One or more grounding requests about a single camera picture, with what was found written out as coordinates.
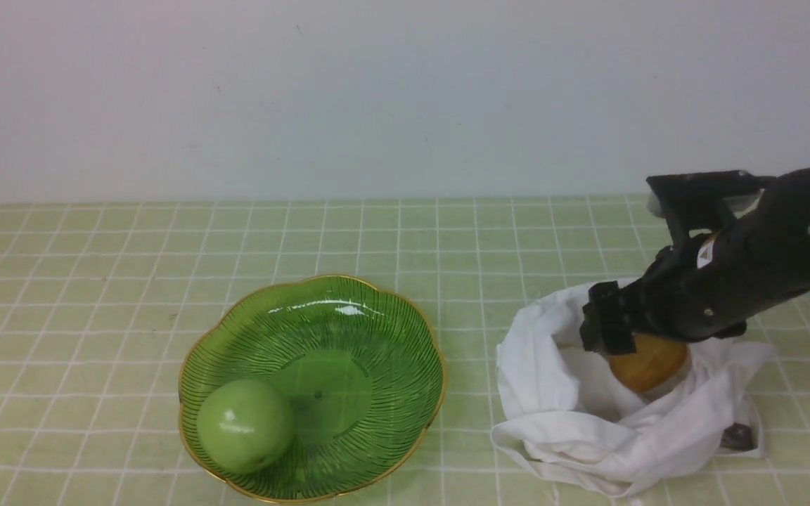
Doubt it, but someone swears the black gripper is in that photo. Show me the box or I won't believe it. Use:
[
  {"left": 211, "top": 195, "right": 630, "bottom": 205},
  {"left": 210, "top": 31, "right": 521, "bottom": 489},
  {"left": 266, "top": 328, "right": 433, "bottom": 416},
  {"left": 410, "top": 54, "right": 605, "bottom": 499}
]
[{"left": 579, "top": 169, "right": 810, "bottom": 356}]

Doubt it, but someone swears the orange fruit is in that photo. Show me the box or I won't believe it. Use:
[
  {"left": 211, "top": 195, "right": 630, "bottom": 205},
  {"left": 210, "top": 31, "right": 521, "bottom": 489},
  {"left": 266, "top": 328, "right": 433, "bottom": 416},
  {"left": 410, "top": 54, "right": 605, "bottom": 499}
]
[{"left": 607, "top": 333, "right": 689, "bottom": 394}]

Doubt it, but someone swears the green apple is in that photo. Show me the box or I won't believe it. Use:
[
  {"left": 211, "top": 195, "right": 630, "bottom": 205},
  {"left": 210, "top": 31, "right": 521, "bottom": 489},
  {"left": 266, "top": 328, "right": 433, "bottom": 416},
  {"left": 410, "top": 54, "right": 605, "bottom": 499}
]
[{"left": 196, "top": 378, "right": 295, "bottom": 474}]

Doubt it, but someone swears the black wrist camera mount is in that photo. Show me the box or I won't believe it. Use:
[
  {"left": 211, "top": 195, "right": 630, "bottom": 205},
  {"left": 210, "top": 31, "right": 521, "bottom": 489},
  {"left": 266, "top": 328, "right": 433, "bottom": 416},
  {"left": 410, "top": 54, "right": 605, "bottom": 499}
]
[{"left": 646, "top": 170, "right": 777, "bottom": 247}]

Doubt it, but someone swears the white cloth bag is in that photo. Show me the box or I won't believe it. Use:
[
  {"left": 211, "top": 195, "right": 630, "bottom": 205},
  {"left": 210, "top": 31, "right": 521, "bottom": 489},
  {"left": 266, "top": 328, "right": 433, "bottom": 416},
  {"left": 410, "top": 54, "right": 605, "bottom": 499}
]
[{"left": 491, "top": 284, "right": 776, "bottom": 498}]

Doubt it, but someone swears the green checkered tablecloth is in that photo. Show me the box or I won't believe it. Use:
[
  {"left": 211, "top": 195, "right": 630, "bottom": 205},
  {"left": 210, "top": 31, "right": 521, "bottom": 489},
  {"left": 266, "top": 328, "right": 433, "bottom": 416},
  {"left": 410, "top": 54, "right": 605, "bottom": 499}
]
[{"left": 0, "top": 195, "right": 810, "bottom": 505}]

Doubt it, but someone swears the green glass bowl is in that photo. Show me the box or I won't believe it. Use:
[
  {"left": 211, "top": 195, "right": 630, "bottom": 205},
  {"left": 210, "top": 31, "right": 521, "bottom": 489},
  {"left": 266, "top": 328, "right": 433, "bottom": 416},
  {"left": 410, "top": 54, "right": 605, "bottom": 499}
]
[{"left": 177, "top": 275, "right": 447, "bottom": 505}]

